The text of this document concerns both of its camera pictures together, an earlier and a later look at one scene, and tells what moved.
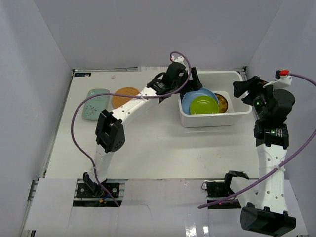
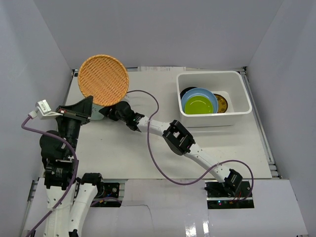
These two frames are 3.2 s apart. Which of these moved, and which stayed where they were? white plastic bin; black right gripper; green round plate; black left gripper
Moved: black right gripper; black left gripper; green round plate
Stayed: white plastic bin
